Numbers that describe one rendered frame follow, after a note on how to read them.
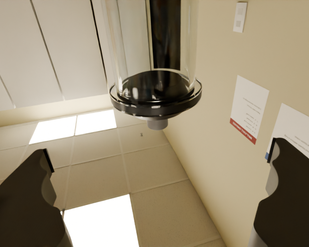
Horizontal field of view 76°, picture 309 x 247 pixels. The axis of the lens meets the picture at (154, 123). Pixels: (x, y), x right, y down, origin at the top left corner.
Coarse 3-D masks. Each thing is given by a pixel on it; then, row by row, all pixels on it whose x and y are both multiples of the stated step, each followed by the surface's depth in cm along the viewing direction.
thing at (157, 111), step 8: (200, 96) 22; (120, 104) 20; (184, 104) 20; (192, 104) 21; (128, 112) 20; (136, 112) 20; (144, 112) 19; (152, 112) 19; (160, 112) 19; (168, 112) 19
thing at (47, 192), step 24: (24, 168) 10; (48, 168) 11; (0, 192) 8; (24, 192) 8; (48, 192) 9; (0, 216) 7; (24, 216) 7; (48, 216) 7; (0, 240) 6; (24, 240) 6; (48, 240) 6
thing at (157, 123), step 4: (168, 116) 21; (172, 116) 22; (148, 120) 22; (152, 120) 22; (156, 120) 22; (160, 120) 24; (164, 120) 25; (148, 124) 26; (152, 124) 25; (156, 124) 25; (160, 124) 25; (164, 124) 25; (152, 128) 25; (156, 128) 25; (160, 128) 25
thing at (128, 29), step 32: (128, 0) 15; (160, 0) 15; (192, 0) 16; (128, 32) 17; (160, 32) 16; (192, 32) 18; (128, 64) 18; (160, 64) 18; (192, 64) 20; (128, 96) 20; (160, 96) 19; (192, 96) 20
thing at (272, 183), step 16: (272, 144) 11; (288, 144) 10; (272, 160) 11; (288, 160) 9; (304, 160) 9; (272, 176) 9; (288, 176) 8; (304, 176) 8; (272, 192) 9; (288, 192) 7; (304, 192) 7; (272, 208) 7; (288, 208) 7; (304, 208) 7; (256, 224) 6; (272, 224) 6; (288, 224) 6; (304, 224) 6; (256, 240) 6; (272, 240) 6; (288, 240) 6; (304, 240) 6
